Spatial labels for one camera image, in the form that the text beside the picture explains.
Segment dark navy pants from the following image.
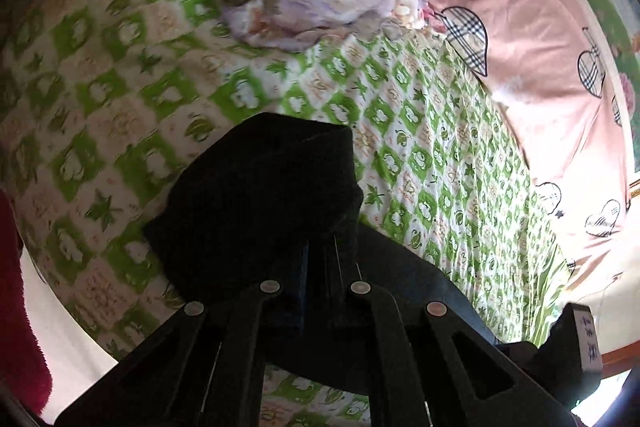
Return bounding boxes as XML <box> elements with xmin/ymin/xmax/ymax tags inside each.
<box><xmin>142</xmin><ymin>113</ymin><xmax>494</xmax><ymax>391</ymax></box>

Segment red fleece garment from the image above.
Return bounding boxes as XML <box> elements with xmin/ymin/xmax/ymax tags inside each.
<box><xmin>1</xmin><ymin>193</ymin><xmax>52</xmax><ymax>416</ymax></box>

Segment green white patterned quilt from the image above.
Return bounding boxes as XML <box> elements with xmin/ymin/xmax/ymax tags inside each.
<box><xmin>0</xmin><ymin>0</ymin><xmax>572</xmax><ymax>427</ymax></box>

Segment pink heart print bedsheet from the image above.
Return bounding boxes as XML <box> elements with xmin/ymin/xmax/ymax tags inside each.
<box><xmin>430</xmin><ymin>0</ymin><xmax>634</xmax><ymax>298</ymax></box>

